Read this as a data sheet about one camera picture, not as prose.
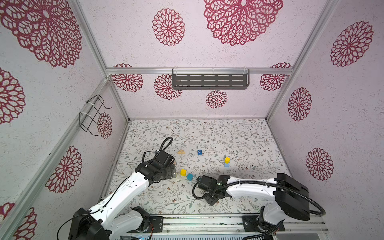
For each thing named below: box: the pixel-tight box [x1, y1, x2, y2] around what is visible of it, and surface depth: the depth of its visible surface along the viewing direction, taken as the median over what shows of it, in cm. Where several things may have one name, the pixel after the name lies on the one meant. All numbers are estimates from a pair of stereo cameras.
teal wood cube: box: [186, 173, 194, 181], surface depth 92 cm
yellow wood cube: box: [180, 169, 187, 177], surface depth 92 cm
